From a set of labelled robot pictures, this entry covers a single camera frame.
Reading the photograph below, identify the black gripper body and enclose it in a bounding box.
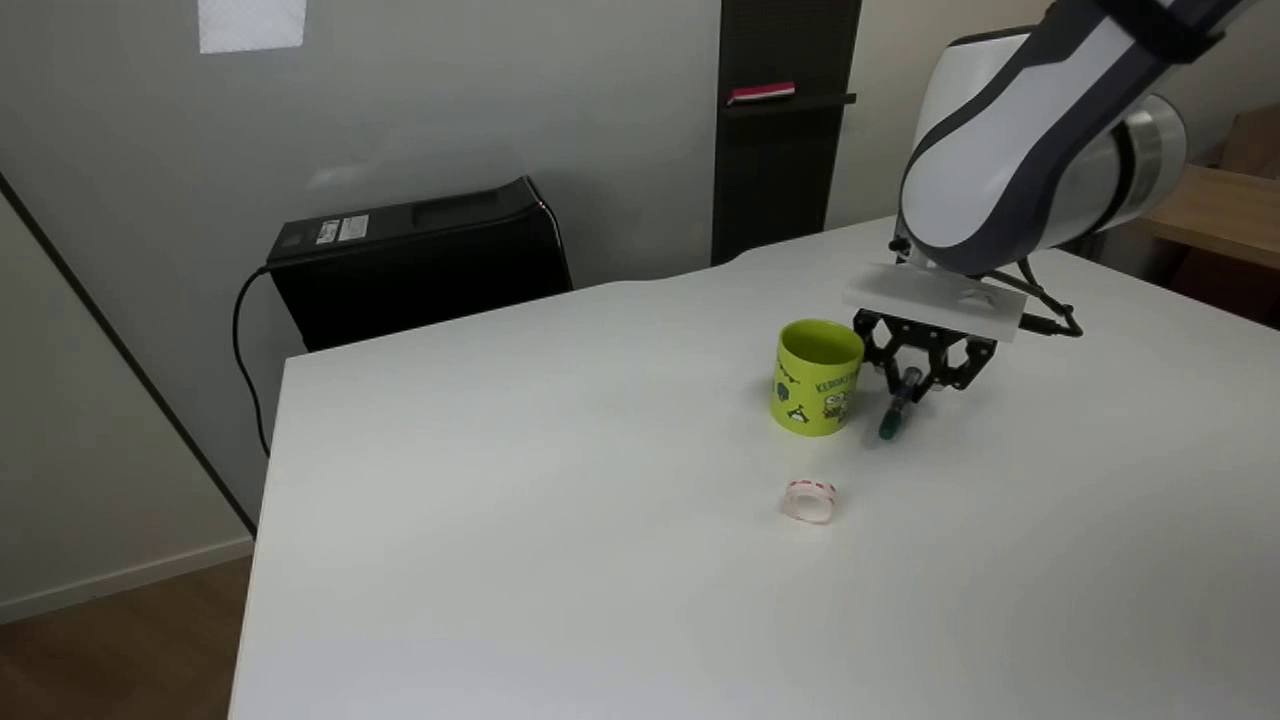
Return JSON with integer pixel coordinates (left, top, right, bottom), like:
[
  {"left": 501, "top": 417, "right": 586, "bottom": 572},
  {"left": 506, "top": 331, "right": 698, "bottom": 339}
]
[{"left": 858, "top": 306, "right": 1002, "bottom": 367}]

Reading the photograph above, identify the yellow green printed mug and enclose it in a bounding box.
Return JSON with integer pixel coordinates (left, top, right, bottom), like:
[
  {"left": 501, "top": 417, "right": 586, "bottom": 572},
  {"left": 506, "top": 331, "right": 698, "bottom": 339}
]
[{"left": 770, "top": 317, "right": 874, "bottom": 439}]

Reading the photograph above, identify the white wrist mounting plate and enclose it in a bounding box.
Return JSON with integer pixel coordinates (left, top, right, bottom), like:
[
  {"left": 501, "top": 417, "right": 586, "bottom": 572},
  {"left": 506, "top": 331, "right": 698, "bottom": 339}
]
[{"left": 836, "top": 259, "right": 1034, "bottom": 342}]

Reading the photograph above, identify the dark shelf cabinet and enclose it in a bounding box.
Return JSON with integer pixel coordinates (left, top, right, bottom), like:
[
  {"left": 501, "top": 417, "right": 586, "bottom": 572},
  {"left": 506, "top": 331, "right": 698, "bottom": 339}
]
[{"left": 710, "top": 0, "right": 863, "bottom": 268}]

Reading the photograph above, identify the pink item on shelf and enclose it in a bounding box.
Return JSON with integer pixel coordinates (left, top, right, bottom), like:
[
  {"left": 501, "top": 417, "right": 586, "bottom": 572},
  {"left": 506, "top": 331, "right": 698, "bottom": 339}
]
[{"left": 723, "top": 80, "right": 800, "bottom": 108}]

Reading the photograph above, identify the wooden side table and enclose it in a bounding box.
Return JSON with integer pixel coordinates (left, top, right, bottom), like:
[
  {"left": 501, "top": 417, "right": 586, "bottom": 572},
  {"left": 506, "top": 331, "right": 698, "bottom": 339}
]
[{"left": 1149, "top": 104, "right": 1280, "bottom": 325}]

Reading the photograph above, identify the black computer tower with label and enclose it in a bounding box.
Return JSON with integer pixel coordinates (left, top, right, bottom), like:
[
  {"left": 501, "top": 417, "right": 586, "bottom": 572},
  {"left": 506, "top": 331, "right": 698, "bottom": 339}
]
[{"left": 266, "top": 174, "right": 576, "bottom": 356}]

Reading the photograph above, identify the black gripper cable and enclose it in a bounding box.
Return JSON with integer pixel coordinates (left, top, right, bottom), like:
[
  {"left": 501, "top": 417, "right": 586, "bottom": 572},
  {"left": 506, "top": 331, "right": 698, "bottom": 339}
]
[{"left": 991, "top": 256, "right": 1089, "bottom": 339}]

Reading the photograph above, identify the black power cable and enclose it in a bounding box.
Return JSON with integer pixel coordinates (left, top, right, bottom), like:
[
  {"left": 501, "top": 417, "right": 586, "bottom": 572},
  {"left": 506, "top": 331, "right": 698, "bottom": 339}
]
[{"left": 229, "top": 259, "right": 280, "bottom": 456}]

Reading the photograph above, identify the white paper sheet on wall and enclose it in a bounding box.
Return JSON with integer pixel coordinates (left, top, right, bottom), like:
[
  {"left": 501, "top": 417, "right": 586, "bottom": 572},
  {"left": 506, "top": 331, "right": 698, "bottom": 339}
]
[{"left": 196, "top": 0, "right": 313, "bottom": 61}]

